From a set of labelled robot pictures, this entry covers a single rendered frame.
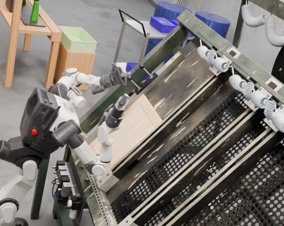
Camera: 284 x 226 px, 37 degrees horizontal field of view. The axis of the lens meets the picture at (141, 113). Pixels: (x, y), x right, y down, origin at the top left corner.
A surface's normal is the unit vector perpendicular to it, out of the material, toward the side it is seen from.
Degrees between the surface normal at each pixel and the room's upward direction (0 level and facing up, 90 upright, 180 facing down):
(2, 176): 0
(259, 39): 90
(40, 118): 90
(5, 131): 0
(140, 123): 56
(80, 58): 90
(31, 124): 90
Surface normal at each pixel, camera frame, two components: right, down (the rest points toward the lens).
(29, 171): 0.32, 0.51
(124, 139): -0.62, -0.53
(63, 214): 0.26, -0.86
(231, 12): -0.93, -0.08
